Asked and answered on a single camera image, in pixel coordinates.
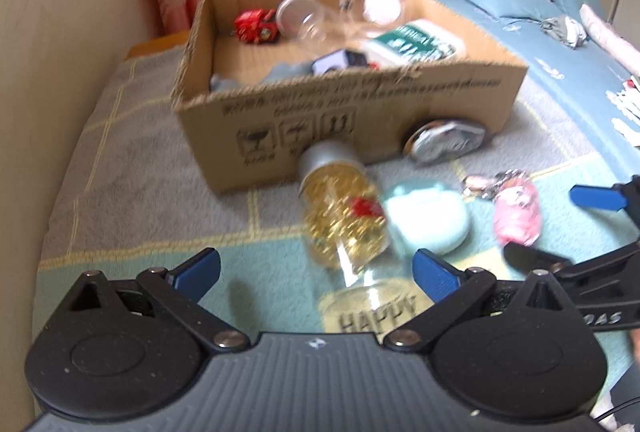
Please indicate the round clear red-label container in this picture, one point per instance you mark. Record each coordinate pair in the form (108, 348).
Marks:
(380, 6)

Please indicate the grey crumpled cloth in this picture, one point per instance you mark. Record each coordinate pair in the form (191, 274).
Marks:
(562, 29)

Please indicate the silver foil pouch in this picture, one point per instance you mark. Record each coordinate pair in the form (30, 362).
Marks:
(440, 144)

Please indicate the white bottle with green label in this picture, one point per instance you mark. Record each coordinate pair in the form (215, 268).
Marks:
(415, 41)

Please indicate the black cube toy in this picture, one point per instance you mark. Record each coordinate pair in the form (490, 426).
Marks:
(335, 60)

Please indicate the red toy car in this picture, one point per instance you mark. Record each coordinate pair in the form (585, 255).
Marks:
(252, 24)

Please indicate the white rolled cloth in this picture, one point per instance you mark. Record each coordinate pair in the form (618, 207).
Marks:
(610, 36)

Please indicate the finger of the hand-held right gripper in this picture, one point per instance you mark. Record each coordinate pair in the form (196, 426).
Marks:
(595, 197)
(530, 254)

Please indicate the glass bottle with gold beads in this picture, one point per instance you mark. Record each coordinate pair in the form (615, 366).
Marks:
(345, 212)

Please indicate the cardboard box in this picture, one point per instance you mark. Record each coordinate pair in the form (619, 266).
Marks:
(380, 111)

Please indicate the wooden bedside table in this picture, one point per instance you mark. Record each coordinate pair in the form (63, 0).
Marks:
(155, 44)

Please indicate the mint green egg-shaped case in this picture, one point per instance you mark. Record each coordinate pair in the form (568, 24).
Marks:
(430, 217)

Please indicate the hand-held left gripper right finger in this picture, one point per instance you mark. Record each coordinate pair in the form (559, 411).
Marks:
(435, 274)

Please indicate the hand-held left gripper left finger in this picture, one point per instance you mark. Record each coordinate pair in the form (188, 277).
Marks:
(197, 269)

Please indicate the green grey checkered blanket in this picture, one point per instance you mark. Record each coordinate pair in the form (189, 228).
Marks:
(125, 161)

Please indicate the clear plastic jar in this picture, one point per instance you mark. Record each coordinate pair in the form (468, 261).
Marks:
(300, 19)

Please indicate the blue printed bed sheet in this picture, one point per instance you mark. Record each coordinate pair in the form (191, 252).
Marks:
(565, 71)

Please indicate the grey cat figurine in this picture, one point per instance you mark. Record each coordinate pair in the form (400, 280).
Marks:
(285, 72)

